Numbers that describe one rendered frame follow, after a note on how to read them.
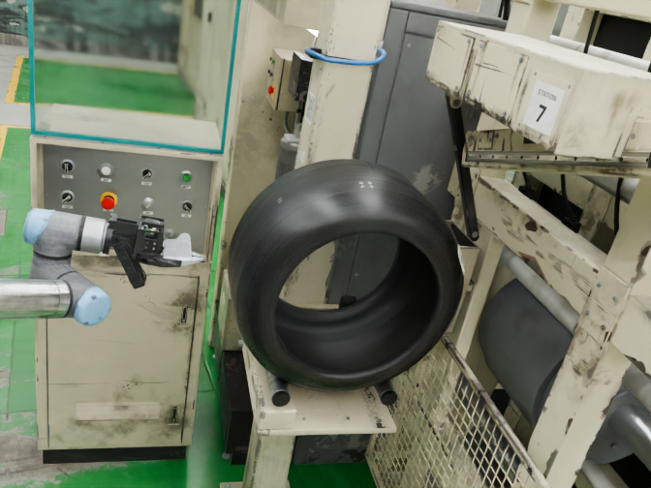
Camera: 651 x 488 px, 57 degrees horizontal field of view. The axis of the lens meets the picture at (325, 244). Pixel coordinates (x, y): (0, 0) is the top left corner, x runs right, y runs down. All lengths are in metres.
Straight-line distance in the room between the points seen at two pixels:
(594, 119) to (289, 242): 0.62
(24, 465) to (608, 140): 2.23
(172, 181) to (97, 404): 0.88
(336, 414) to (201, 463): 1.05
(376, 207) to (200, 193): 0.85
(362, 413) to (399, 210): 0.61
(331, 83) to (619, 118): 0.71
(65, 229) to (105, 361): 1.00
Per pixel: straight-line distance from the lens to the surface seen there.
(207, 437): 2.70
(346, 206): 1.27
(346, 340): 1.72
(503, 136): 1.50
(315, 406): 1.66
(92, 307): 1.26
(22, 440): 2.72
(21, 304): 1.21
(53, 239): 1.34
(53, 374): 2.31
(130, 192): 2.00
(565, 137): 1.10
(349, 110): 1.59
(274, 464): 2.19
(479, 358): 2.41
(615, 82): 1.12
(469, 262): 1.82
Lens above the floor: 1.86
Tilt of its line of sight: 25 degrees down
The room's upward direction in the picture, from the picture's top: 11 degrees clockwise
